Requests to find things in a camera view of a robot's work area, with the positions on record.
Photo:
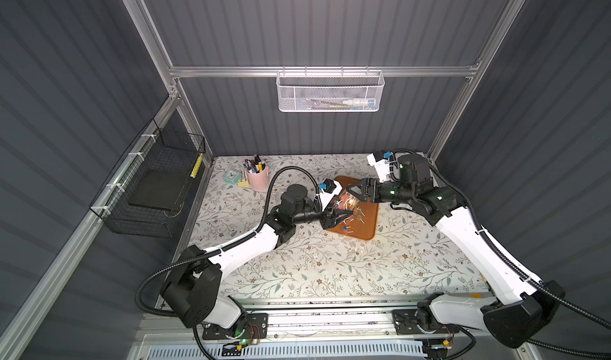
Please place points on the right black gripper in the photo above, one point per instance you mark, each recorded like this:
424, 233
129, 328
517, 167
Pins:
371, 190

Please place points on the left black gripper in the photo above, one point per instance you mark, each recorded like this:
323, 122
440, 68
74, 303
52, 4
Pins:
326, 217

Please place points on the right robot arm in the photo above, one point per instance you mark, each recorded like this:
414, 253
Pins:
520, 304

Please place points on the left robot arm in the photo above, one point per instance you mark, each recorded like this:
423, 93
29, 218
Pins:
192, 291

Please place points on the pile of lollipop candies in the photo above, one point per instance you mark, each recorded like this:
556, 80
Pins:
356, 224

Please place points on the brown wooden tray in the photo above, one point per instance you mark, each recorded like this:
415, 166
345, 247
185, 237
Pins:
370, 210

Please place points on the pink pen cup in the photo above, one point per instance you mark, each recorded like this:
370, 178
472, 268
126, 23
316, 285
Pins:
259, 181

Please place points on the white marker in basket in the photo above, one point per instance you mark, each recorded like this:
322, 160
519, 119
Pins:
360, 103

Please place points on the pens in pink cup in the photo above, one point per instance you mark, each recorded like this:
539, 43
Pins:
254, 165

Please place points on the small green alarm clock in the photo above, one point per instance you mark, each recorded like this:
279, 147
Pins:
232, 176

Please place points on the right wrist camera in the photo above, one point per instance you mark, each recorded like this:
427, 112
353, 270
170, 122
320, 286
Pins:
381, 161

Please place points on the white mesh wall basket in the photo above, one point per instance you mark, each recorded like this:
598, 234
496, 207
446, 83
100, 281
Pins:
323, 90

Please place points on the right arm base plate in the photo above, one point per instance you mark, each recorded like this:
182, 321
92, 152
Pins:
413, 321

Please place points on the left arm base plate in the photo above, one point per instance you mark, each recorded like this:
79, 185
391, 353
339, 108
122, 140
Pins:
249, 326

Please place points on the black wire wall basket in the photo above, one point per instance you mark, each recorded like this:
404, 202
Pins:
148, 194

